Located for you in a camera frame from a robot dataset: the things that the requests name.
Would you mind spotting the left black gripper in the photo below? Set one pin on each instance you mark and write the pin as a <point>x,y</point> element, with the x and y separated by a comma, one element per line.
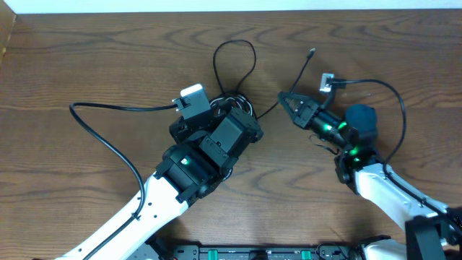
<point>179,131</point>

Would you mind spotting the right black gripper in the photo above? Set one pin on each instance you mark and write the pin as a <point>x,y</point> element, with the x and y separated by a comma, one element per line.
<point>307,113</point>

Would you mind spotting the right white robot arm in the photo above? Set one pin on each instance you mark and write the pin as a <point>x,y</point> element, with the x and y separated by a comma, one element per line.
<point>429,225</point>

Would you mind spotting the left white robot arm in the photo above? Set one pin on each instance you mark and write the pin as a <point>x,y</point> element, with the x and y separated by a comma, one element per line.
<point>208,144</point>

